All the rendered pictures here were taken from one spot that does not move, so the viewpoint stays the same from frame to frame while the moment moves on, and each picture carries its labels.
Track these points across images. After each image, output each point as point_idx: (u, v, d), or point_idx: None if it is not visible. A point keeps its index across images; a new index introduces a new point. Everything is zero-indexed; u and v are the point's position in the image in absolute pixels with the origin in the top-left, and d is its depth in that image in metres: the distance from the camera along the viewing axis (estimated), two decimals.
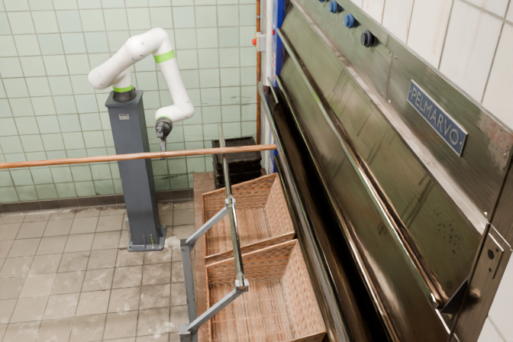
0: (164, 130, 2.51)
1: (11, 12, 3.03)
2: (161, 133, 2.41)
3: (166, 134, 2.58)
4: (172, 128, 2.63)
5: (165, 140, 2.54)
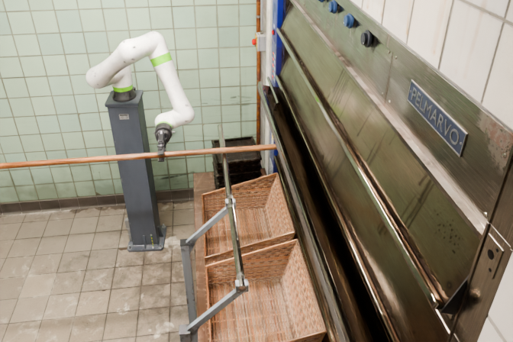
0: (164, 140, 2.44)
1: (11, 12, 3.03)
2: (162, 151, 2.35)
3: (166, 141, 2.51)
4: (172, 134, 2.56)
5: (165, 144, 2.47)
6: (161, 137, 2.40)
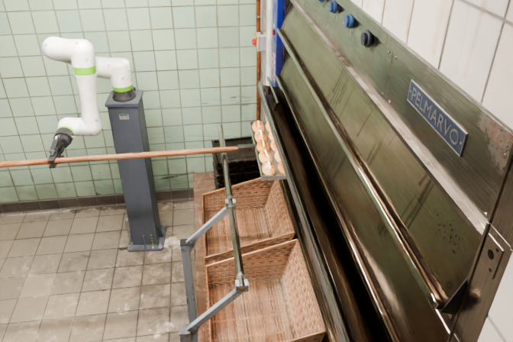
0: (59, 145, 2.38)
1: (11, 12, 3.03)
2: (53, 157, 2.29)
3: (64, 146, 2.45)
4: (72, 140, 2.50)
5: (61, 150, 2.41)
6: (54, 143, 2.34)
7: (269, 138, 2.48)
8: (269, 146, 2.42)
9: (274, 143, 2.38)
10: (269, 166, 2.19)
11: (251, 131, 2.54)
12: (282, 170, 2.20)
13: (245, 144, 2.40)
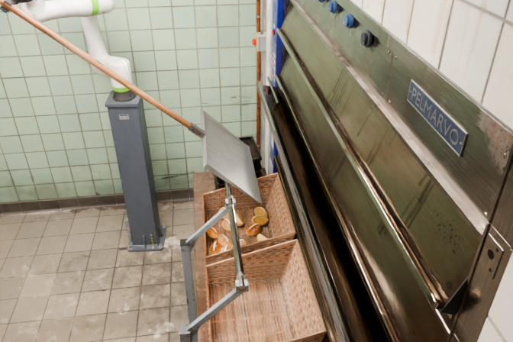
0: None
1: (11, 12, 3.03)
2: (11, 1, 1.89)
3: (20, 0, 2.05)
4: (32, 0, 2.11)
5: (17, 1, 2.00)
6: None
7: (227, 230, 2.74)
8: (258, 232, 2.72)
9: (224, 241, 2.62)
10: None
11: (203, 120, 2.47)
12: None
13: (198, 127, 2.31)
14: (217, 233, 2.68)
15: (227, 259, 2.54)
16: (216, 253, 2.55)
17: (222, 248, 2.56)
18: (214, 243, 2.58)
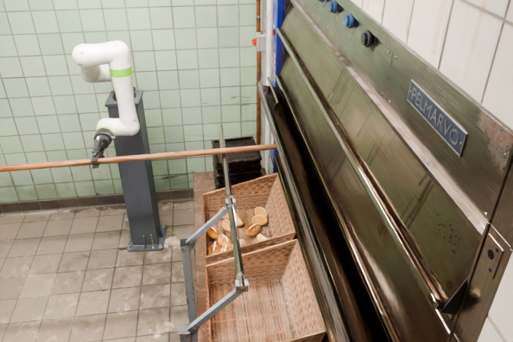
0: (101, 145, 2.41)
1: (11, 12, 3.03)
2: (95, 157, 2.32)
3: (104, 146, 2.48)
4: (111, 140, 2.53)
5: (102, 150, 2.44)
6: (97, 143, 2.37)
7: (227, 230, 2.74)
8: (258, 232, 2.72)
9: (224, 241, 2.62)
10: None
11: None
12: None
13: None
14: (217, 233, 2.68)
15: (227, 259, 2.54)
16: (216, 253, 2.55)
17: (222, 248, 2.56)
18: (214, 243, 2.58)
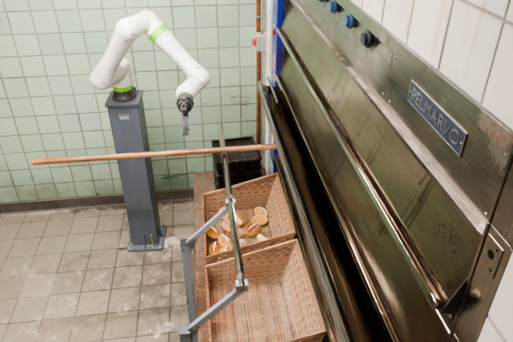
0: (187, 104, 2.43)
1: (11, 12, 3.03)
2: (185, 108, 2.32)
3: (188, 110, 2.50)
4: (194, 104, 2.54)
5: (187, 115, 2.46)
6: None
7: (227, 230, 2.74)
8: (258, 232, 2.72)
9: (224, 241, 2.62)
10: None
11: None
12: None
13: None
14: (217, 233, 2.68)
15: (227, 259, 2.54)
16: (216, 253, 2.55)
17: (222, 248, 2.56)
18: (214, 243, 2.58)
